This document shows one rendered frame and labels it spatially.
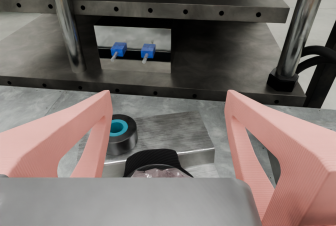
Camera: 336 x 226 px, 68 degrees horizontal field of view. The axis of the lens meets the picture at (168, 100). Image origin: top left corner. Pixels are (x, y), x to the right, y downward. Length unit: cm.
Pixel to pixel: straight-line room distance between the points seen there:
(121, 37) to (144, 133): 48
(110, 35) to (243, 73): 51
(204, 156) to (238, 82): 48
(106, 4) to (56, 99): 35
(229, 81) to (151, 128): 47
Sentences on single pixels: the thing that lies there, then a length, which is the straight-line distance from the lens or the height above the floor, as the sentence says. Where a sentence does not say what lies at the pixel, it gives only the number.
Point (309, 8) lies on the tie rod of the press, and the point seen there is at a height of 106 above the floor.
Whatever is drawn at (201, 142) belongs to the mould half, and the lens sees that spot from 50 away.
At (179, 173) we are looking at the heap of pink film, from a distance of 47.
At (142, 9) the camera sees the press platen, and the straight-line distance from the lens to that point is 87.
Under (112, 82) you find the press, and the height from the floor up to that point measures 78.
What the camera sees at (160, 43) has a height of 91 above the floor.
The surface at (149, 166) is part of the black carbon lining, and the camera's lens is 51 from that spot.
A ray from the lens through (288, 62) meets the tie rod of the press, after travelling 89.
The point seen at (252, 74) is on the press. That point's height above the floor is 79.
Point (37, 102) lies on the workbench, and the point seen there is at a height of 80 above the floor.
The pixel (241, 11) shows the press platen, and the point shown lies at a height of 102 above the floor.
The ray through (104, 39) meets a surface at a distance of 94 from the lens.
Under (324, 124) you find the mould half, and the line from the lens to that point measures 72.
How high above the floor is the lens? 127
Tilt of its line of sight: 37 degrees down
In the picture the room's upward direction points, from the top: straight up
